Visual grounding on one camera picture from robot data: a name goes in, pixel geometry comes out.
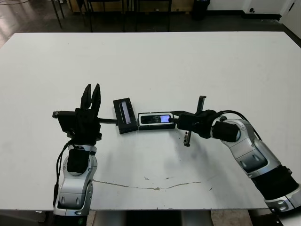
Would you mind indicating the black box base white insert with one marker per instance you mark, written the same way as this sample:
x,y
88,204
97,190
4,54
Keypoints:
x,y
155,127

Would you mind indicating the black waste bin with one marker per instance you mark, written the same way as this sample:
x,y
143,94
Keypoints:
x,y
201,10

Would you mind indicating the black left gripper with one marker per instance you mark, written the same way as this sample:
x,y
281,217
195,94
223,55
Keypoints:
x,y
85,127

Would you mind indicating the black box lid with print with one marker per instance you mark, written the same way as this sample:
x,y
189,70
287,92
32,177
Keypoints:
x,y
118,117

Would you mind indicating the black door stop knob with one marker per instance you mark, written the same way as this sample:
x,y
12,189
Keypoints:
x,y
252,10

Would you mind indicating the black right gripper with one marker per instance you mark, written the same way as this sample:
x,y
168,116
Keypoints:
x,y
205,122

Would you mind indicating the black phone-like camera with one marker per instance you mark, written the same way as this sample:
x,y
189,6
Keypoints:
x,y
152,118

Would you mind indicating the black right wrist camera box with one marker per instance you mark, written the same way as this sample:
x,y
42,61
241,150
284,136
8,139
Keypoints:
x,y
187,121

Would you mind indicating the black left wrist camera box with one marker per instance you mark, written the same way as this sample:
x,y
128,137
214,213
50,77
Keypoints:
x,y
67,121

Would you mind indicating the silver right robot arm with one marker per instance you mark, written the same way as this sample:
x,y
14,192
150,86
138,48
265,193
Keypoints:
x,y
249,150

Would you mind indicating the white door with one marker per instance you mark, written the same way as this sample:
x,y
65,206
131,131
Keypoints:
x,y
295,11

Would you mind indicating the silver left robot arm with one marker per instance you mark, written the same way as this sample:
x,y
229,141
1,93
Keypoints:
x,y
75,186

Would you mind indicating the wooden crate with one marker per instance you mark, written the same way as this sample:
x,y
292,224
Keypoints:
x,y
182,6

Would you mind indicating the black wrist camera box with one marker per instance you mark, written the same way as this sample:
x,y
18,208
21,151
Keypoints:
x,y
67,121
187,121

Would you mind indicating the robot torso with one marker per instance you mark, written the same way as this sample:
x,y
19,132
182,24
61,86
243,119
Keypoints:
x,y
152,219

